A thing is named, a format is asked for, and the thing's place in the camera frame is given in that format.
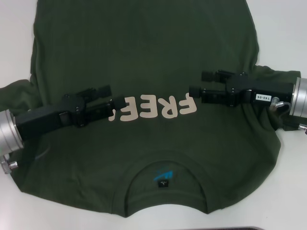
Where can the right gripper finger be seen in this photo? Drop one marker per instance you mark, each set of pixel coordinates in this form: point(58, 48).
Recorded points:
point(206, 94)
point(211, 75)

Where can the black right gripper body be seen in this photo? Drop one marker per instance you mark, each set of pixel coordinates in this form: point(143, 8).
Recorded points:
point(263, 91)

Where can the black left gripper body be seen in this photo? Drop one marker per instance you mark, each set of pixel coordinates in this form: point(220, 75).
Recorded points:
point(48, 117)

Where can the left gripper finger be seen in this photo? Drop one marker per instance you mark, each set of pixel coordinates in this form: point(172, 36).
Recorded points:
point(105, 107)
point(103, 90)

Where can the dark green printed t-shirt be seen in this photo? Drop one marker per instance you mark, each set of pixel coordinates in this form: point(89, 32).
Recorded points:
point(153, 60)

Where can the dark grey robot base edge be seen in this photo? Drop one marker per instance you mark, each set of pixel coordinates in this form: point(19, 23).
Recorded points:
point(239, 228)

